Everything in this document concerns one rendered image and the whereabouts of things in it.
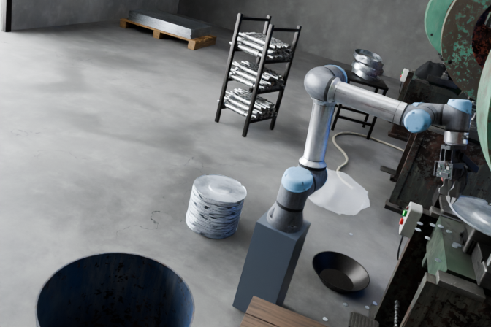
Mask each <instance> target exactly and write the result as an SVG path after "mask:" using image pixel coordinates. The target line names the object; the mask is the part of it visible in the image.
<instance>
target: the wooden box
mask: <svg viewBox="0 0 491 327"><path fill-rule="evenodd" d="M240 327H329V326H326V325H324V324H322V323H319V322H317V321H315V320H311V319H310V318H307V317H305V316H302V315H299V314H297V313H295V312H293V311H290V310H288V309H285V308H283V307H280V306H278V305H276V304H273V303H270V302H268V301H265V300H264V299H261V298H258V297H256V296H253V298H252V300H251V302H250V304H249V306H248V309H247V310H246V313H245V315H244V317H243V320H242V322H241V324H240Z"/></svg>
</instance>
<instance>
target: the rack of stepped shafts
mask: <svg viewBox="0 0 491 327"><path fill-rule="evenodd" d="M271 17H272V16H270V15H268V16H267V18H254V17H243V14H242V13H238V16H237V22H236V25H235V31H234V35H233V38H232V42H230V44H231V48H230V52H229V58H228V61H227V67H226V71H225V75H224V81H223V85H222V89H221V95H220V98H219V100H218V101H217V102H218V108H217V111H216V118H215V122H217V123H218V122H219V120H220V116H221V110H222V109H230V110H232V111H233V112H236V113H237V114H239V115H242V116H243V117H246V120H245V125H244V129H243V134H242V136H243V137H246V136H247V133H248V128H249V125H250V123H255V122H259V121H263V120H269V119H272V120H271V123H270V128H269V129H270V130H273V129H274V126H275V122H276V118H277V115H278V111H279V107H280V105H281V100H282V97H283V92H284V89H285V87H286V81H287V79H288V76H289V71H290V68H291V65H292V60H293V57H294V53H295V50H296V46H297V42H298V39H299V36H300V32H301V28H302V26H297V28H274V26H275V25H273V24H270V21H271ZM242 20H255V21H266V22H265V25H264V31H263V34H261V33H255V32H251V33H248V32H246V33H245V32H243V33H241V32H239V31H240V26H241V22H242ZM274 31H286V32H295V35H294V40H293V43H292V48H291V50H289V49H290V47H291V45H288V44H286V43H284V42H282V41H281V40H278V39H275V38H272V35H273V32H274ZM238 35H241V36H242V37H243V38H242V37H239V36H238ZM237 41H239V42H240V43H238V42H237ZM235 51H244V52H247V53H249V54H252V55H255V56H256V57H257V58H256V63H254V62H252V63H251V62H249V61H242V63H241V64H240V63H238V62H237V61H235V62H233V58H234V54H235ZM287 53H288V54H287ZM268 59H270V60H268ZM232 62H233V63H232ZM286 62H287V65H286V69H285V72H284V75H282V74H279V73H276V72H275V71H273V70H272V69H268V68H267V67H264V65H265V64H275V63H286ZM232 65H234V66H236V68H235V69H233V68H231V67H232ZM230 71H233V73H232V72H230ZM282 78H283V79H282ZM233 80H235V81H237V82H240V83H242V84H244V85H246V86H248V87H250V88H249V91H248V90H243V89H241V88H239V89H235V92H234V91H231V92H229V91H227V84H228V81H233ZM276 91H279V94H278V98H277V102H276V105H275V104H274V103H272V102H270V101H268V100H267V99H265V98H263V97H261V96H259V95H257V94H263V93H272V92H276ZM225 93H227V94H229V96H227V97H226V96H225ZM224 99H226V101H225V100H224ZM274 106H275V107H274Z"/></svg>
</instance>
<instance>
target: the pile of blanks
mask: <svg viewBox="0 0 491 327"><path fill-rule="evenodd" d="M198 192H199V191H197V190H196V189H195V187H194V184H193V187H192V192H191V198H190V202H189V208H188V211H187V214H186V222H187V224H188V226H189V228H190V229H191V230H192V231H194V232H196V233H197V234H199V235H202V236H205V237H208V238H213V239H223V238H227V237H229V236H231V235H233V234H234V233H235V232H236V230H237V225H238V223H239V219H240V215H241V212H242V209H243V204H244V200H245V199H243V200H242V201H239V202H236V203H235V202H234V203H221V202H217V201H212V200H210V199H207V198H205V197H204V196H202V195H201V194H199V193H198Z"/></svg>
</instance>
